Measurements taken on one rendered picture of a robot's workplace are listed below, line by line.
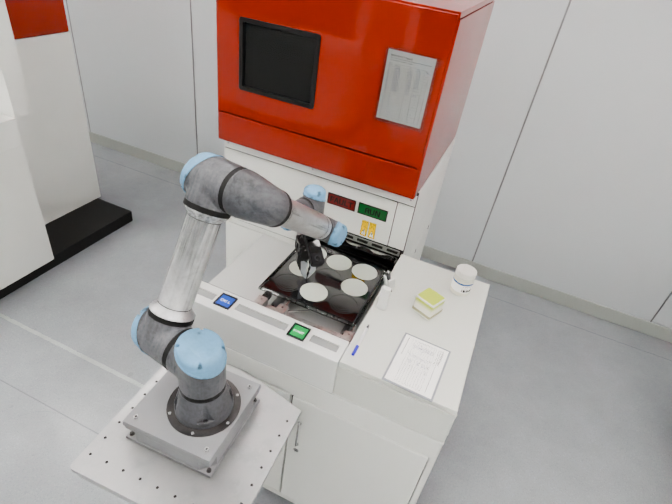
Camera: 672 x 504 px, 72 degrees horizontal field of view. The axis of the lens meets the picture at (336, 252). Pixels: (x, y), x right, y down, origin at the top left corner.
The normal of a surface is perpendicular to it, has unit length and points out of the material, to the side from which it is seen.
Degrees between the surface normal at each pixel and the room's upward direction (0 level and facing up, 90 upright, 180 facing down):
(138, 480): 0
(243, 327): 90
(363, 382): 90
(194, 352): 7
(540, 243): 90
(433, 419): 90
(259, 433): 0
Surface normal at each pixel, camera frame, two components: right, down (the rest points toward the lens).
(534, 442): 0.13, -0.81
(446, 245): -0.40, 0.49
